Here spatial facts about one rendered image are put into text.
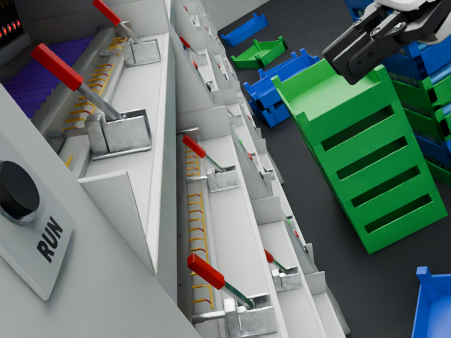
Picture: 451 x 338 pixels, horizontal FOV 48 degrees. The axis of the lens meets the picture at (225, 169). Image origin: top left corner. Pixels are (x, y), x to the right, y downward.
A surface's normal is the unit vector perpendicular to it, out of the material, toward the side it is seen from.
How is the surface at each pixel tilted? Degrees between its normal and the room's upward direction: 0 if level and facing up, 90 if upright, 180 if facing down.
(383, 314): 0
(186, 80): 90
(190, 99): 90
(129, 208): 90
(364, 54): 90
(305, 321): 20
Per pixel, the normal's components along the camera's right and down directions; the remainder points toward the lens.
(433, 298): -0.39, 0.61
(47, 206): 0.87, -0.48
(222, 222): -0.16, -0.89
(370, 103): 0.09, 0.41
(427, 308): 0.78, -0.18
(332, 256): -0.49, -0.77
